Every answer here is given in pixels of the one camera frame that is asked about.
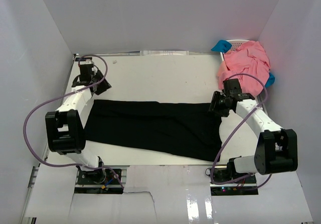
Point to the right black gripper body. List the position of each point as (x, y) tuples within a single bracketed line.
[(218, 104)]

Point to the black t shirt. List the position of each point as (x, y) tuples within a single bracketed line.
[(182, 129)]

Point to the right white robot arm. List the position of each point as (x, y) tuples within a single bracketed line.
[(276, 149)]

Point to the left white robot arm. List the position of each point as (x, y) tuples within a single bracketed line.
[(65, 131)]

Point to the pink t shirt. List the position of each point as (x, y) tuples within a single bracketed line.
[(249, 63)]

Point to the printed paper at back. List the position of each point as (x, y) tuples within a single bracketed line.
[(163, 53)]

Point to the blue t shirt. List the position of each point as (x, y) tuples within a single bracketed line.
[(222, 47)]

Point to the white perforated laundry basket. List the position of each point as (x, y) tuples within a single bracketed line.
[(235, 43)]

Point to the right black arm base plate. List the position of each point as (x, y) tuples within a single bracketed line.
[(236, 188)]

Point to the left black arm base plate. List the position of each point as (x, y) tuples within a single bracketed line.
[(100, 181)]

